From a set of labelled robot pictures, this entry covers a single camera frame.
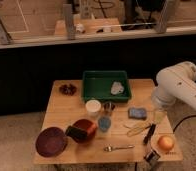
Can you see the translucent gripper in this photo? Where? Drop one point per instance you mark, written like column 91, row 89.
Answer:
column 159, row 113

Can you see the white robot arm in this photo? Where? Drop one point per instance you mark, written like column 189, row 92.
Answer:
column 175, row 82

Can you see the small dark metal cup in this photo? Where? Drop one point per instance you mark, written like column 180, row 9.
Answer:
column 108, row 108

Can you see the blue plastic cup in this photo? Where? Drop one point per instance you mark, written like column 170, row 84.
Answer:
column 104, row 123

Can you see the white paper cup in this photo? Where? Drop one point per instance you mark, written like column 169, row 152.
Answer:
column 93, row 107

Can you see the blue sponge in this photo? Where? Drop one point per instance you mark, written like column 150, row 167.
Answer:
column 137, row 113

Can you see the orange apple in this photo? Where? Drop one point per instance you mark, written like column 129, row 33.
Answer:
column 165, row 143

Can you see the yellow wooden utensil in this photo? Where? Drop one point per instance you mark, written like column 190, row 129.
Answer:
column 137, row 128

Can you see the metal clamp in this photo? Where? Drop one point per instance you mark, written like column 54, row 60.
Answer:
column 152, row 157

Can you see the wooden table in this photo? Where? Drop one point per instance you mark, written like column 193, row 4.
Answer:
column 64, row 110

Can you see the green plastic tray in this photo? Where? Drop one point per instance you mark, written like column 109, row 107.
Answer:
column 98, row 85

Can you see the red bowl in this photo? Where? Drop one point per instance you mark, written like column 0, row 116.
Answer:
column 89, row 127

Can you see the black sponge block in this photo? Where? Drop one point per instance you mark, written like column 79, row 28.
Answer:
column 76, row 133

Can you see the dark grape bunch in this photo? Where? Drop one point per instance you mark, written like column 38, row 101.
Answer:
column 68, row 89

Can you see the dark red plate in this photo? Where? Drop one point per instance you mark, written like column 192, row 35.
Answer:
column 51, row 142

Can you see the grey post right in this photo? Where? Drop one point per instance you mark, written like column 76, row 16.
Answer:
column 165, row 15

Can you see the grey post middle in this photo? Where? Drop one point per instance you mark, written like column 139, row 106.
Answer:
column 69, row 21

